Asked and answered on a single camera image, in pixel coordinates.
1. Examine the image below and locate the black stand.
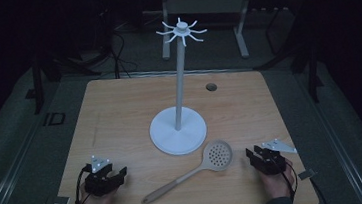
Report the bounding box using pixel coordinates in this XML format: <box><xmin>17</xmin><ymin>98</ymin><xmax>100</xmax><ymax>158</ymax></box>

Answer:
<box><xmin>21</xmin><ymin>45</ymin><xmax>107</xmax><ymax>117</ymax></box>
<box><xmin>248</xmin><ymin>8</ymin><xmax>327</xmax><ymax>110</ymax></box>

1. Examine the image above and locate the white metal desk frame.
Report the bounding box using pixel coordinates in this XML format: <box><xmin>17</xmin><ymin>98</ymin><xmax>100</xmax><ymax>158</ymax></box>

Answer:
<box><xmin>156</xmin><ymin>0</ymin><xmax>261</xmax><ymax>68</ymax></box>

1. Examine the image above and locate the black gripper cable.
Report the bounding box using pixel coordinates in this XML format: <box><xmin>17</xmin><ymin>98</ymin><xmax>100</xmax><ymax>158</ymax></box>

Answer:
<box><xmin>281</xmin><ymin>158</ymin><xmax>301</xmax><ymax>204</ymax></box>
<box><xmin>71</xmin><ymin>164</ymin><xmax>95</xmax><ymax>204</ymax></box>

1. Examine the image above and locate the black floor cable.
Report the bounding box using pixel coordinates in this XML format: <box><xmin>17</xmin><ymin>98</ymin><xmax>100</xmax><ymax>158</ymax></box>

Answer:
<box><xmin>105</xmin><ymin>5</ymin><xmax>140</xmax><ymax>80</ymax></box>

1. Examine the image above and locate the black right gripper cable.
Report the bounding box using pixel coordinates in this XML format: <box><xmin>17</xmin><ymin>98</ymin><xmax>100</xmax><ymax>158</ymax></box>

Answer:
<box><xmin>281</xmin><ymin>158</ymin><xmax>301</xmax><ymax>204</ymax></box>

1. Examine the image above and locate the round table cable hole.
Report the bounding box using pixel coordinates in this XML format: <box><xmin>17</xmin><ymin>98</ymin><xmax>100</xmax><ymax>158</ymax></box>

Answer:
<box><xmin>204</xmin><ymin>81</ymin><xmax>219</xmax><ymax>93</ymax></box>

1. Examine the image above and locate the black floor bracket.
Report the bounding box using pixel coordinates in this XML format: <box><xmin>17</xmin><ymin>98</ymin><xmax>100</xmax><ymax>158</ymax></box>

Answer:
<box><xmin>41</xmin><ymin>110</ymin><xmax>68</xmax><ymax>127</ymax></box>

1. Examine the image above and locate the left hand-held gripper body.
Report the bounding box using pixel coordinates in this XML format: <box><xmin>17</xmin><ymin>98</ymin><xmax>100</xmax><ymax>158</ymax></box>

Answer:
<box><xmin>81</xmin><ymin>152</ymin><xmax>127</xmax><ymax>199</ymax></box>

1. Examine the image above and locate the small metal table clip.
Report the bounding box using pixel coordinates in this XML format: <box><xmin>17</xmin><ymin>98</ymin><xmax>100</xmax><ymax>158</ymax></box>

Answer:
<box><xmin>297</xmin><ymin>167</ymin><xmax>317</xmax><ymax>182</ymax></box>

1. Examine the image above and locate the beige slotted spoon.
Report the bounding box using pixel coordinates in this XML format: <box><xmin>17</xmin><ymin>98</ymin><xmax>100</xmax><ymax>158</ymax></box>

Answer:
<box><xmin>135</xmin><ymin>138</ymin><xmax>237</xmax><ymax>204</ymax></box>

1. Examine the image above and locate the person's right hand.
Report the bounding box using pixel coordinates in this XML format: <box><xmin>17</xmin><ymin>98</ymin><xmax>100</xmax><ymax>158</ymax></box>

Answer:
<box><xmin>258</xmin><ymin>157</ymin><xmax>298</xmax><ymax>203</ymax></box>

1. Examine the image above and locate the white utensil rack with hooks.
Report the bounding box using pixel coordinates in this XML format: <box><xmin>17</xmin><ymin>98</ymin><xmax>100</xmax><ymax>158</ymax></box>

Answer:
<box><xmin>138</xmin><ymin>14</ymin><xmax>220</xmax><ymax>159</ymax></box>

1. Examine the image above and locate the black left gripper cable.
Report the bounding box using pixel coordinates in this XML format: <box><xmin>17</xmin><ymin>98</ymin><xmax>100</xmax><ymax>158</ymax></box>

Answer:
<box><xmin>71</xmin><ymin>164</ymin><xmax>95</xmax><ymax>204</ymax></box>

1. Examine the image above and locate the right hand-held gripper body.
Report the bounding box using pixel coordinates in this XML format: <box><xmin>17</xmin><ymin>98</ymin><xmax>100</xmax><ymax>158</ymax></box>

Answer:
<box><xmin>252</xmin><ymin>136</ymin><xmax>300</xmax><ymax>177</ymax></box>

